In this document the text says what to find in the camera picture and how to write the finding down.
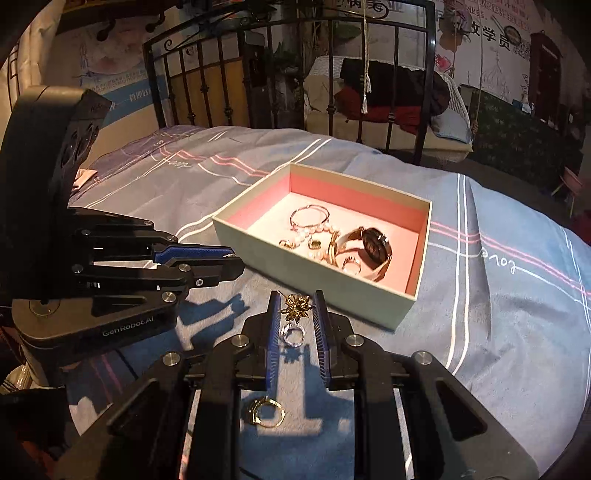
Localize wristwatch with dark face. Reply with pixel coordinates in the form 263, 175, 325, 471
330, 226, 394, 283

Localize white cloth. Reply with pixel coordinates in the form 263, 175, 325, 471
0, 0, 68, 121

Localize wooden wall shelf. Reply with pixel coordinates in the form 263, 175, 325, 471
59, 0, 168, 34

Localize pink stool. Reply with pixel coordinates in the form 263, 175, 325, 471
551, 166, 585, 219

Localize black clothes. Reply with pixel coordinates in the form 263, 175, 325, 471
339, 58, 451, 117

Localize black iron bed frame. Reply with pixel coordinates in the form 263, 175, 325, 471
142, 0, 437, 167

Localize thin metal bracelet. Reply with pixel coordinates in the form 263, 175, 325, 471
290, 204, 331, 230

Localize red phone booth cabinet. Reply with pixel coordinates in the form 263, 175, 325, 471
528, 32, 565, 117

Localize blue wall poster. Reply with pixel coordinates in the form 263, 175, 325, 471
73, 14, 170, 128

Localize beige cloth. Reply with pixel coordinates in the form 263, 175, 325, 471
71, 168, 100, 190

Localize blue striped bedspread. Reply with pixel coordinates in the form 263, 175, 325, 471
65, 124, 591, 480

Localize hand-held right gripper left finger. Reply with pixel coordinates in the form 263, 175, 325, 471
55, 290, 283, 480

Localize sparkly silver ring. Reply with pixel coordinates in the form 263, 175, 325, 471
281, 322, 306, 348

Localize white pearl bracelet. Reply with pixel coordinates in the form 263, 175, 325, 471
278, 222, 341, 252

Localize white tassel rope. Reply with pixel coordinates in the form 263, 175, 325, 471
361, 0, 373, 116

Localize counter with green floral cloth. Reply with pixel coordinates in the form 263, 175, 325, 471
470, 90, 585, 186

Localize light blue cushion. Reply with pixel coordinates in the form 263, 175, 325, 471
431, 108, 468, 140

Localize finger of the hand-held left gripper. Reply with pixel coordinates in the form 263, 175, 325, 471
69, 260, 248, 320
69, 208, 237, 265

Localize gold flower brooch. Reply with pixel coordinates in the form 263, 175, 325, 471
279, 292, 311, 322

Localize box with pink lining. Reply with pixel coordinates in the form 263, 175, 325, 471
212, 161, 434, 331

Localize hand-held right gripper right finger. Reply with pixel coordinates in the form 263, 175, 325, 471
313, 290, 541, 480

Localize red cloth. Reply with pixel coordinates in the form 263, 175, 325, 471
335, 88, 435, 136

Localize large wall poster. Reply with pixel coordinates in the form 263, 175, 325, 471
436, 0, 533, 108

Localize white hanging swing chair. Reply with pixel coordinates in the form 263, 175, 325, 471
302, 55, 476, 163

